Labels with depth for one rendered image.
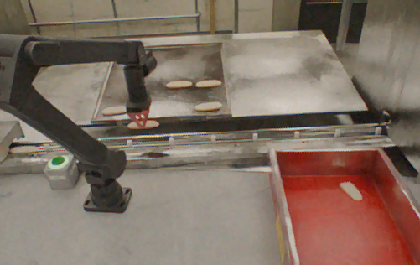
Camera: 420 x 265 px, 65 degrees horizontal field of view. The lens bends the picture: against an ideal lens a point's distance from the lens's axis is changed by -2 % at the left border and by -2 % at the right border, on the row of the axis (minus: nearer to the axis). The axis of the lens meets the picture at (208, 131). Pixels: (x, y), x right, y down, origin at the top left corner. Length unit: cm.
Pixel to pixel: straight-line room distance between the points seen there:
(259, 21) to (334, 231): 384
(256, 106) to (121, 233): 64
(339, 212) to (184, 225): 41
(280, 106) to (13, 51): 88
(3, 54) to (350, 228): 84
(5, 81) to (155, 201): 52
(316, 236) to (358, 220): 13
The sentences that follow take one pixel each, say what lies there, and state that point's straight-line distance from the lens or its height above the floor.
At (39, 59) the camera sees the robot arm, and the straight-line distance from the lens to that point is 65.
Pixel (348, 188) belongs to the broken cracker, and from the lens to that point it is 103.
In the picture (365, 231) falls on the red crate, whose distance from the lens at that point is 94.
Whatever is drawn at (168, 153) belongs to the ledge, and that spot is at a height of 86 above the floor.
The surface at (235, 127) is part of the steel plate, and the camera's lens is 124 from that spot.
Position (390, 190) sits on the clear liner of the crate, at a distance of 99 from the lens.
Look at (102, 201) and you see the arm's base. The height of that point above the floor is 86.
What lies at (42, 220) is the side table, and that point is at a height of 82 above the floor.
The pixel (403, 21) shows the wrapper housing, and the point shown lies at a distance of 117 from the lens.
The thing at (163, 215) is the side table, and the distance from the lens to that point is 93.
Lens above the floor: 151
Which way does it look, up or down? 34 degrees down
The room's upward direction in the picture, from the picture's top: 3 degrees counter-clockwise
